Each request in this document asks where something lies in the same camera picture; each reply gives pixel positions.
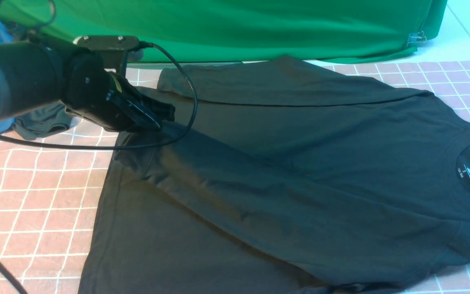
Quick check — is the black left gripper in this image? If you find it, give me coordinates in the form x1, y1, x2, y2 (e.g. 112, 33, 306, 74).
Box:
62, 53, 175, 132

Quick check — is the dark gray long-sleeve top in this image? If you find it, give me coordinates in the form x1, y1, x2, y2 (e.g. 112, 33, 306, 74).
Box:
78, 56, 470, 294

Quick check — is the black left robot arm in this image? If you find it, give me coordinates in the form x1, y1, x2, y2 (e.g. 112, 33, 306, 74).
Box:
0, 36, 175, 132

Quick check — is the green backdrop cloth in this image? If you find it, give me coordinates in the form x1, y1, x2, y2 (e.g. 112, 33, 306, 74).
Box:
0, 0, 447, 65

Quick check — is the dark gray crumpled garment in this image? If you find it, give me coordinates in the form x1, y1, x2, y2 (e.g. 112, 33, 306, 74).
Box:
12, 103, 80, 141

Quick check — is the metal binder clip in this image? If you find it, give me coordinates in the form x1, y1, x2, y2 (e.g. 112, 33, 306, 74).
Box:
406, 31, 427, 46

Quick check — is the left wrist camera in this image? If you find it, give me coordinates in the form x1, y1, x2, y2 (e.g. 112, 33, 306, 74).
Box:
73, 35, 144, 77

